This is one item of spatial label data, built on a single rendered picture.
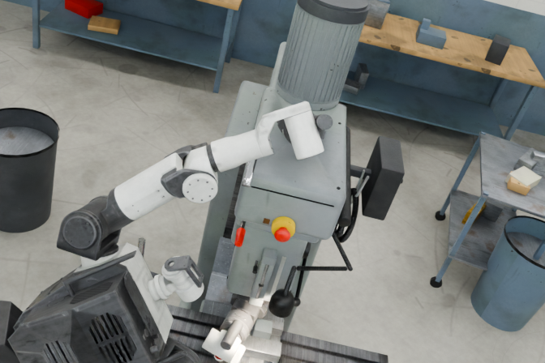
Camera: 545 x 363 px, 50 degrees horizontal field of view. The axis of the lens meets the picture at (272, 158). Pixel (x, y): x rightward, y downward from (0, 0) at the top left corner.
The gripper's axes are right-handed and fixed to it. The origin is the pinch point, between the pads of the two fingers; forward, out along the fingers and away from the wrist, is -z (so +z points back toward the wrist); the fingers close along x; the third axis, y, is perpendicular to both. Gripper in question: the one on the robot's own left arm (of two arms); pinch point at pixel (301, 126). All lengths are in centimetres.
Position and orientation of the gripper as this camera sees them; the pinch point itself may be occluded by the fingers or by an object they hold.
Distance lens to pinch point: 155.8
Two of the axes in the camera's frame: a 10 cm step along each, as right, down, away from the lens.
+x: 9.6, 2.8, -0.2
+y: 2.8, -9.6, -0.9
